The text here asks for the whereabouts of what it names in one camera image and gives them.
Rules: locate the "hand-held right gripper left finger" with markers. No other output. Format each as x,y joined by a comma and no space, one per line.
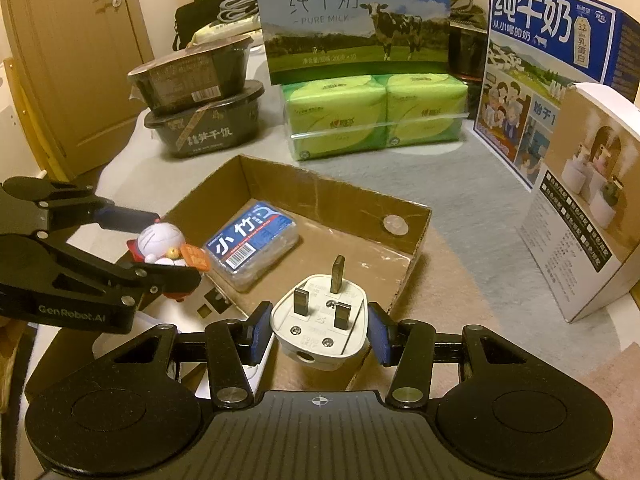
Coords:
260,332

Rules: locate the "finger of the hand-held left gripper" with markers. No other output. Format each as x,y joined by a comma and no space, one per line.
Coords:
170,280
130,216

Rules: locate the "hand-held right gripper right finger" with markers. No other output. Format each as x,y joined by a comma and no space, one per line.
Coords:
377,335

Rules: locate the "red and white cat figurine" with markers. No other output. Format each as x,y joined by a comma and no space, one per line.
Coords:
157,242

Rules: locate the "white three-pin plug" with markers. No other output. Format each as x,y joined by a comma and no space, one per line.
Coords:
320,330

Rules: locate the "blue label floss pick box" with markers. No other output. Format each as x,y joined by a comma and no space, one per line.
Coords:
250,245

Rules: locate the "cardboard tray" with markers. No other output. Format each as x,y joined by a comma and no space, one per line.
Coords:
350,240

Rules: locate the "brown woven mat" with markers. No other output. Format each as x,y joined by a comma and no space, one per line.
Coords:
450,300

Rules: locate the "dark food bowl gold ribbon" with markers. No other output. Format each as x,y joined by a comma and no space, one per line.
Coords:
205,130

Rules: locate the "wooden door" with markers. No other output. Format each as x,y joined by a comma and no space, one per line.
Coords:
90,85

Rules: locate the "dark food bowl brown lid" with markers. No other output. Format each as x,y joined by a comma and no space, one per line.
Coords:
190,75

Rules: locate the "pale yellow wipes packets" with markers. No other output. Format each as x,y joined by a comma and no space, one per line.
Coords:
225,32

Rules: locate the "black laptop bag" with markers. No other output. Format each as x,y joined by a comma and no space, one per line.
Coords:
200,15

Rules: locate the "green tissue multipack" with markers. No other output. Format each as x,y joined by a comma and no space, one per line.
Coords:
340,120

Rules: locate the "white humidifier product box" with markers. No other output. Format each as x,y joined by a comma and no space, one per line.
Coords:
575,210

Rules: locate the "folded grey striped cloth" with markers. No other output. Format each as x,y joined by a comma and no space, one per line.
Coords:
240,7

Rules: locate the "cow print milk box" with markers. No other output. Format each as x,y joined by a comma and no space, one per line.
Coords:
350,35

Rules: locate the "blue milk carton box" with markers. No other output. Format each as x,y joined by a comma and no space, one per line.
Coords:
525,60

